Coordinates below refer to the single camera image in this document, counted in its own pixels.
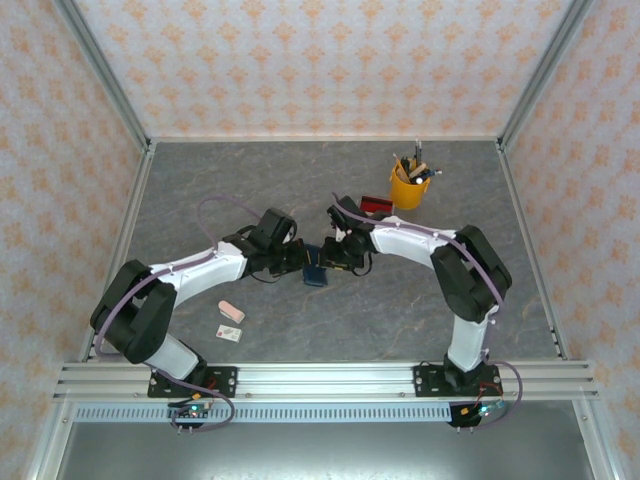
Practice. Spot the flat wooden stick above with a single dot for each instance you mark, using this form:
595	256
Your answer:
421	167

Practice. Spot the black marker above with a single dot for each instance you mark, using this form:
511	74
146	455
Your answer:
406	164

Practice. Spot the grey metal panel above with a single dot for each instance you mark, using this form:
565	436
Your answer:
325	450

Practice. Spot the aluminium table edge rail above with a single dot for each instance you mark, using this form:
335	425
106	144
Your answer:
117	250
325	138

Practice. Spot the wooden pencil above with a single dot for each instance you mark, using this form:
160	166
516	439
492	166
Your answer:
398	161

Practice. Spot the black pen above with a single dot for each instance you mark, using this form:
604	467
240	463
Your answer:
418	150

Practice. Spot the red box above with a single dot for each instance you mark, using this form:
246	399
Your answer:
377	204

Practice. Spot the small white card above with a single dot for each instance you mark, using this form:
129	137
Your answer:
229	333

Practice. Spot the white blue-capped pen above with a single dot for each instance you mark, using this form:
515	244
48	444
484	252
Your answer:
432	173

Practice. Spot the yellow pen bucket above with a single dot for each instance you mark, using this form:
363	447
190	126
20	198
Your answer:
406	195

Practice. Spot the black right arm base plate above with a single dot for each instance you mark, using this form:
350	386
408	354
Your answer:
425	380

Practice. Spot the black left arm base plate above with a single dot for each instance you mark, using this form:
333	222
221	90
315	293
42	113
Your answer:
225	381

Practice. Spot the blue card holder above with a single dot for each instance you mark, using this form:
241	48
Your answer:
314	277

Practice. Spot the pink white eraser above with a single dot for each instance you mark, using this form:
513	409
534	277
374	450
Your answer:
231	310

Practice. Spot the aluminium frame post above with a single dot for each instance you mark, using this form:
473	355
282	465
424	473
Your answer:
100	70
547	70

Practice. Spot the wide aluminium mounting rail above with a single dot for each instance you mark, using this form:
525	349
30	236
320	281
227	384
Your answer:
325	380

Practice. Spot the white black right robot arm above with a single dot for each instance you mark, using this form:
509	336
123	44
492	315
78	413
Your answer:
400	242

